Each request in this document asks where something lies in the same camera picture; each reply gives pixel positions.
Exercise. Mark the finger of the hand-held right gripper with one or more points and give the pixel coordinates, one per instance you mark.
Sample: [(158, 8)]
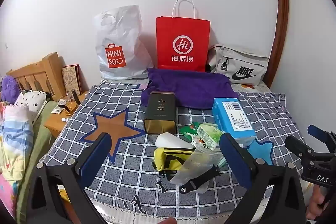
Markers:
[(315, 130), (296, 145)]

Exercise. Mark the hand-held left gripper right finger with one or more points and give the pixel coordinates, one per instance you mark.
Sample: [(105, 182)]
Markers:
[(231, 153)]

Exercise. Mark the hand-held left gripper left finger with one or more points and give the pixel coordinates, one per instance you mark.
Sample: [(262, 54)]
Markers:
[(92, 158)]

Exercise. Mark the green and white packet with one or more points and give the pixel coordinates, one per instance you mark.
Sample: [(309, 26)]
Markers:
[(210, 134)]

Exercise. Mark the white printed sachet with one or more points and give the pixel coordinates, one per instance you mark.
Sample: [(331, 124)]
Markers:
[(200, 144)]

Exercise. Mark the clear plastic bag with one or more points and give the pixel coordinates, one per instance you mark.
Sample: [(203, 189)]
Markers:
[(194, 163)]

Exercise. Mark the green snack packet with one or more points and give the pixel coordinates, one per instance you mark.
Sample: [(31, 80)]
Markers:
[(189, 130)]

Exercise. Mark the white foam block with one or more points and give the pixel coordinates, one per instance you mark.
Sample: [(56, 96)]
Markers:
[(168, 140)]

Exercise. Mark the yellow pouch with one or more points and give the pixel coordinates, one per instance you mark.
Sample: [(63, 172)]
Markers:
[(162, 158)]

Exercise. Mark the dark green tin box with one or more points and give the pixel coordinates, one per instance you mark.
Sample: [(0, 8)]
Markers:
[(160, 108)]

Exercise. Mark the person's right hand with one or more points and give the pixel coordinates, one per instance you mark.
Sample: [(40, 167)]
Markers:
[(315, 203)]

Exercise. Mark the person's left hand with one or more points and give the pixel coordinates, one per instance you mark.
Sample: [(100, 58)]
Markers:
[(168, 220)]

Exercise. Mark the blue cardboard box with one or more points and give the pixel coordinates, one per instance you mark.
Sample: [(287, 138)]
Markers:
[(231, 116)]

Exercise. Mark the grey checked blanket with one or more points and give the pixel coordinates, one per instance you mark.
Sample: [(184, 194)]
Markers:
[(131, 174)]

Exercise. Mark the wooden bedside table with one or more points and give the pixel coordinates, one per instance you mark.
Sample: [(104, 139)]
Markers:
[(55, 121)]

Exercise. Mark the amber glass dish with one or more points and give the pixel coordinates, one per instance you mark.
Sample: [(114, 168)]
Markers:
[(69, 109)]

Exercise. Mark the olive green blanket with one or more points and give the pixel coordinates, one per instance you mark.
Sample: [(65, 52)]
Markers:
[(39, 140)]

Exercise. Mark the black stick-shaped object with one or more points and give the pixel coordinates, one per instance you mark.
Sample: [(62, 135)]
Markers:
[(76, 98)]

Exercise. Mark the clear glass cup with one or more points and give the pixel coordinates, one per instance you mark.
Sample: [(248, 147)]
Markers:
[(66, 99)]

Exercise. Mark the purple towel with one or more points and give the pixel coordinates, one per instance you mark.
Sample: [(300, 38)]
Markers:
[(189, 87)]

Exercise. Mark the pastel printed quilt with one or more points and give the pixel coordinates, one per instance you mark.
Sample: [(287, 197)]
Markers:
[(13, 140)]

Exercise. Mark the patterned book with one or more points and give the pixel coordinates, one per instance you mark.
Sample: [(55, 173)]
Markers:
[(71, 79)]

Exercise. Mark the white black-dotted pillow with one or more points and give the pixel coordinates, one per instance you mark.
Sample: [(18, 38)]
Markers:
[(29, 100)]

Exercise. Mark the grey waist bag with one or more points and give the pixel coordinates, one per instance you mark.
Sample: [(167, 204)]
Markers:
[(236, 61)]

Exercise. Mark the wooden headboard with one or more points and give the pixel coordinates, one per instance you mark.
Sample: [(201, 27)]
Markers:
[(39, 69)]

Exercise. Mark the purple plush toy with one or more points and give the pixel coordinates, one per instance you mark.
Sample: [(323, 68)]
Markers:
[(10, 87)]

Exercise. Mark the white plastic shopping bag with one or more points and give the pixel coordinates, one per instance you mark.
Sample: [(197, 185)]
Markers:
[(118, 29)]

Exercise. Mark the red paper bag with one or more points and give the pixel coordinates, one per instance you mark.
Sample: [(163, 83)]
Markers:
[(183, 29)]

